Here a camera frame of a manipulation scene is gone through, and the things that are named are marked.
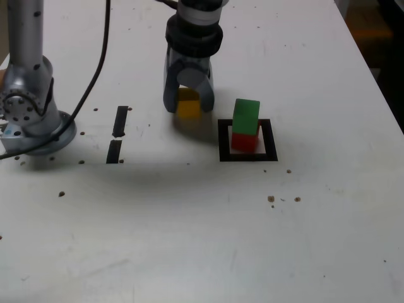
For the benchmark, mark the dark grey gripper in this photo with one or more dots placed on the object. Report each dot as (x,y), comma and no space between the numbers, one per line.
(195,62)

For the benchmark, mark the green cube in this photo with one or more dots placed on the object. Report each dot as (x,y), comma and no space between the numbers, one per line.
(246,120)

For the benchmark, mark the person's hand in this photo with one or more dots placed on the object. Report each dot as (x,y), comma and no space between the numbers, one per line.
(2,79)

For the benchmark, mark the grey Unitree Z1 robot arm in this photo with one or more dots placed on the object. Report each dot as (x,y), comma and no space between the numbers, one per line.
(25,47)

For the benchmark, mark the yellow cube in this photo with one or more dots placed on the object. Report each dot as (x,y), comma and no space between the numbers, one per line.
(189,109)

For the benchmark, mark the red cube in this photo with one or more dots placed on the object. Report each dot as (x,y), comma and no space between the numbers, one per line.
(243,142)

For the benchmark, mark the black tape square outline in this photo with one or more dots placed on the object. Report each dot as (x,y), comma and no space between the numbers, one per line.
(222,142)

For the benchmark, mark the black tape strip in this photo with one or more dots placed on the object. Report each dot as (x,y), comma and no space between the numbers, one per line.
(114,151)

